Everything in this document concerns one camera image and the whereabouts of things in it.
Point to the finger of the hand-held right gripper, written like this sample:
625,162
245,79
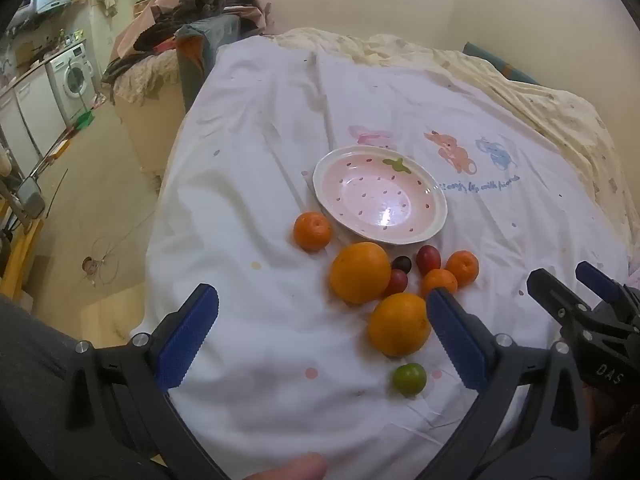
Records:
555,292
597,276

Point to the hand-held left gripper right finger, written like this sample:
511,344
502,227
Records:
456,342

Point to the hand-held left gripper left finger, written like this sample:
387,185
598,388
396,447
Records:
190,340

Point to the green lime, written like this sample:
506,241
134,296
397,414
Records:
409,379

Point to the large orange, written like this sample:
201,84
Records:
399,324
360,272

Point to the small mandarin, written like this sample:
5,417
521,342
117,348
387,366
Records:
462,267
439,281
312,231

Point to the red cherry tomato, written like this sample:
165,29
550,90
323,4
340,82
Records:
428,259
396,282

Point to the pink strawberry plate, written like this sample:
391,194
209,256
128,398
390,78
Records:
380,194

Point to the person's left hand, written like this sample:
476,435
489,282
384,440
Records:
292,467

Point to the white printed bed sheet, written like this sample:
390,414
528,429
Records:
260,185

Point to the cream quilt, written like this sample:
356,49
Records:
540,95

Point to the yellow wooden rack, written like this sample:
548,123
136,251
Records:
17,260

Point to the blue pillow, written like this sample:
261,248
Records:
500,65

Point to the green dustpan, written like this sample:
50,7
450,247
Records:
85,120

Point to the cream lace cover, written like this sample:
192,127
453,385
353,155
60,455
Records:
145,77

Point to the white cabinet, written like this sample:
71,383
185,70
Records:
27,110

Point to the blue-grey sofa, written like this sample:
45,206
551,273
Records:
200,55

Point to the white washing machine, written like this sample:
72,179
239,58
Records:
74,72

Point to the pile of clothes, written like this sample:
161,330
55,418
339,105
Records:
195,10

